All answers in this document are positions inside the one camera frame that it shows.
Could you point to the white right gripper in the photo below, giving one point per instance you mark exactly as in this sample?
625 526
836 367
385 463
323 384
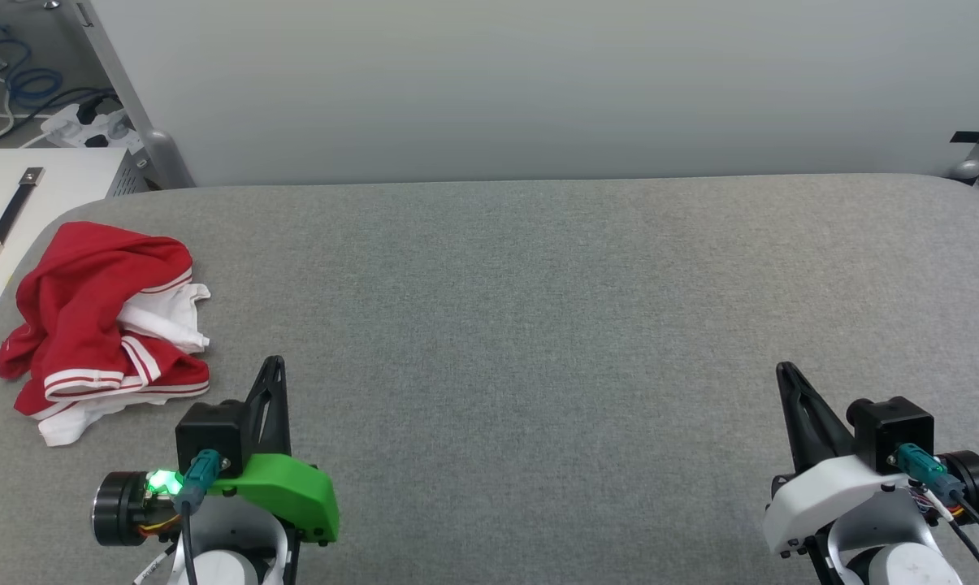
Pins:
822 496

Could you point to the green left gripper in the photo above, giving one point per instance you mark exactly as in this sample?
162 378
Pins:
294 496

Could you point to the red and white basketball jersey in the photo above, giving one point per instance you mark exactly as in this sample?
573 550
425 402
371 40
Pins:
75 284

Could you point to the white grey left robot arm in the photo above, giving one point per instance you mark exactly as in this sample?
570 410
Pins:
119 508

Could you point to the white rounded furniture foot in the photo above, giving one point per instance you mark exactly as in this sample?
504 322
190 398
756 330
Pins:
965 170

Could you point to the white power strip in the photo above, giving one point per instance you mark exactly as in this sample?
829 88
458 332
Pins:
71 126

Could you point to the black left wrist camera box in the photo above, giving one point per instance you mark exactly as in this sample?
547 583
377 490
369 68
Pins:
209 435

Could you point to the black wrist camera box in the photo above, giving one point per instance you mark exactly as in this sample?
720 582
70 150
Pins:
891 426
209 435

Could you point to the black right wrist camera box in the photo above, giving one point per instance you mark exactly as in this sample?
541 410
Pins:
891 426

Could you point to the grey metal partition post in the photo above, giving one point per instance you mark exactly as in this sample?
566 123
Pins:
160 154

